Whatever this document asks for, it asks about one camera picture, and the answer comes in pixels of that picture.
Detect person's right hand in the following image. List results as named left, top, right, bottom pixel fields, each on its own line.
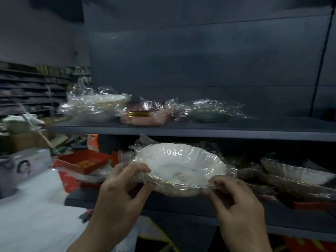
left=202, top=175, right=271, bottom=247

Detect person's left hand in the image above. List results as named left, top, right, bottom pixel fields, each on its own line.
left=88, top=162, right=155, bottom=242

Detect pile of dark trays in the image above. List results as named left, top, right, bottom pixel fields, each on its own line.
left=228, top=160, right=336, bottom=210

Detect dark metal shelf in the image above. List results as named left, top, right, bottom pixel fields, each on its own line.
left=50, top=0, right=336, bottom=243

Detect stack of white plates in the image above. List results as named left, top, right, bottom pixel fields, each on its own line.
left=60, top=87, right=131, bottom=123

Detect rose pink rectangular tray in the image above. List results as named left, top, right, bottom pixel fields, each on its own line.
left=117, top=98, right=178, bottom=120

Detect person's left forearm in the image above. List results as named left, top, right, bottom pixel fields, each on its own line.
left=67, top=225, right=132, bottom=252

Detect dark mop cloth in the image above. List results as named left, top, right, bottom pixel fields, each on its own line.
left=78, top=208, right=95, bottom=224

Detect orange white bag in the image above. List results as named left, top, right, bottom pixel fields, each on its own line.
left=86, top=133, right=100, bottom=151

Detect metal mop pole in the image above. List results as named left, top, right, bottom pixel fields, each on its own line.
left=18, top=103, right=62, bottom=155

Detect pale green buckets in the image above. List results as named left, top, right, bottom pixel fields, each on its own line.
left=0, top=114, right=45, bottom=135

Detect wall shelving with goods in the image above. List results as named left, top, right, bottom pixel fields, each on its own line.
left=0, top=61, right=92, bottom=119

